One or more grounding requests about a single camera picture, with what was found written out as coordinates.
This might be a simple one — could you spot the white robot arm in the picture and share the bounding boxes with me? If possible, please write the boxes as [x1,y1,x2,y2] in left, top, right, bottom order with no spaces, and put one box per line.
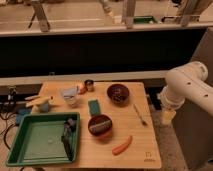
[159,61,213,125]

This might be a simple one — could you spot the black brush in tray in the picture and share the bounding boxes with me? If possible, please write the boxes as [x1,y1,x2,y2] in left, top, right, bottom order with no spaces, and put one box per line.
[61,118,76,160]

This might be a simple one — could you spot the distant green tray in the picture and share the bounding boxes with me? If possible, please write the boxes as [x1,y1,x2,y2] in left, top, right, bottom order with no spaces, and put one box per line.
[133,16,157,24]

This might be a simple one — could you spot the green plastic tray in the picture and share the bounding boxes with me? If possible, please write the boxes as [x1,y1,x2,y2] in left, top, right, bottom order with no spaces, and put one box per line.
[6,112,80,167]

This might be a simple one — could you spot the dark red bowl with beans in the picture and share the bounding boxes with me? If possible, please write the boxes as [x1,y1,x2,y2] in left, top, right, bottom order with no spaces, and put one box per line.
[107,83,130,105]

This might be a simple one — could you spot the small metal can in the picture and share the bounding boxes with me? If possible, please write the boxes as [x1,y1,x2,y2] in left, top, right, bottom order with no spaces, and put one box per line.
[84,79,94,92]

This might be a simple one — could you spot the orange fruit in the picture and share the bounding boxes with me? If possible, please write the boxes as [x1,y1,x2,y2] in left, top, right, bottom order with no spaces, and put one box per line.
[79,83,87,94]

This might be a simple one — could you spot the green sponge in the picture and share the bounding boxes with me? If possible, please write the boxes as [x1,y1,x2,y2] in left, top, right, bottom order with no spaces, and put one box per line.
[88,100,101,116]

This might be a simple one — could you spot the dark red bowl with sponge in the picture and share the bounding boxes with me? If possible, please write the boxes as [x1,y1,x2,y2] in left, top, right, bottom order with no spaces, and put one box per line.
[88,114,113,139]

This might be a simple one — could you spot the small fork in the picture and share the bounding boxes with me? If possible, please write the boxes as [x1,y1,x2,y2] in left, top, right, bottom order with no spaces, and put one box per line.
[133,104,148,126]

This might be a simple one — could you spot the orange carrot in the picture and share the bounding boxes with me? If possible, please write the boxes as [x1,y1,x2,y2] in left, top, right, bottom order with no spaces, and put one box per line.
[112,136,133,155]

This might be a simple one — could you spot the blue toy figure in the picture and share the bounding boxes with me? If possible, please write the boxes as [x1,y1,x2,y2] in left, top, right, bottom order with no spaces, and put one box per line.
[38,101,50,112]

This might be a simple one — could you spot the wooden spatula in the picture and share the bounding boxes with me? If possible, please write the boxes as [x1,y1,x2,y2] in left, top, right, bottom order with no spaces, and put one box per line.
[25,95,53,107]

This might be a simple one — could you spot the blue box on floor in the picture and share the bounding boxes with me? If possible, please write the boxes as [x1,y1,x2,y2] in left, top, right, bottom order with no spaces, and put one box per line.
[15,108,31,126]

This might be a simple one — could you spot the black cables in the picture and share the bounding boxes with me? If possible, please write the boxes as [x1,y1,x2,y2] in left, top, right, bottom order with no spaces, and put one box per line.
[0,99,21,151]

